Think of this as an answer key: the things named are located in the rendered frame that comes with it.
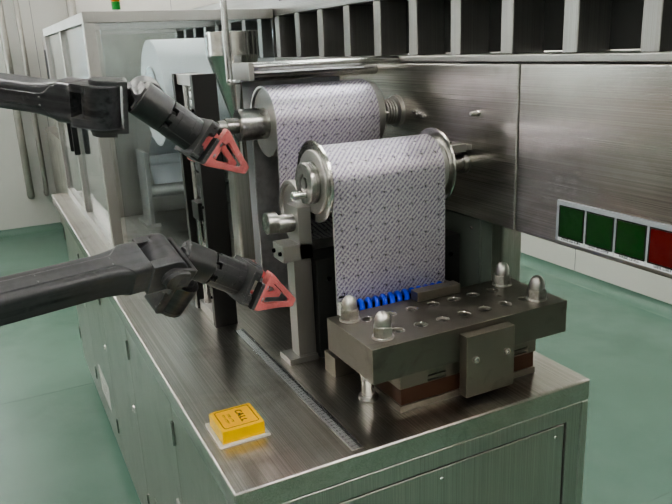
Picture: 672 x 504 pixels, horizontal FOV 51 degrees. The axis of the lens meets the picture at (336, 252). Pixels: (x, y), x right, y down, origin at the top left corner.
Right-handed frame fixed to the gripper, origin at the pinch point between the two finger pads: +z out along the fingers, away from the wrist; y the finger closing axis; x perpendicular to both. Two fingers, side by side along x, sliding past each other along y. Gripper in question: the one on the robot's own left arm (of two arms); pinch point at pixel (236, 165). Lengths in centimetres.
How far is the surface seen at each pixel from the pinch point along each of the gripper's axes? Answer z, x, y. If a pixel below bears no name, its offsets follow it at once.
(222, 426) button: 14.7, -36.3, 17.2
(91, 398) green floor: 74, -104, -196
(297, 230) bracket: 17.0, -3.1, -1.3
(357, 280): 28.8, -5.0, 6.4
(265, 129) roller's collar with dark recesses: 8.9, 11.7, -21.7
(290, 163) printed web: 15.8, 8.5, -17.4
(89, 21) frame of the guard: -22, 19, -96
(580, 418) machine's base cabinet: 68, -5, 32
